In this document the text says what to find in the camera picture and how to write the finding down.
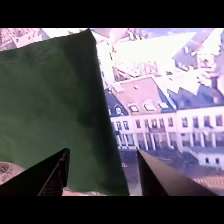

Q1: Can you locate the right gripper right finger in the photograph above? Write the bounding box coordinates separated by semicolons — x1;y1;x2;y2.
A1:
136;148;218;197

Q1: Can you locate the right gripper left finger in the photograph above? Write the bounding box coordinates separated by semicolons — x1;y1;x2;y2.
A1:
0;148;71;197

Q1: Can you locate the dark green garment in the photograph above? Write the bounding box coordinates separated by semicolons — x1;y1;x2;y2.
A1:
0;28;131;197

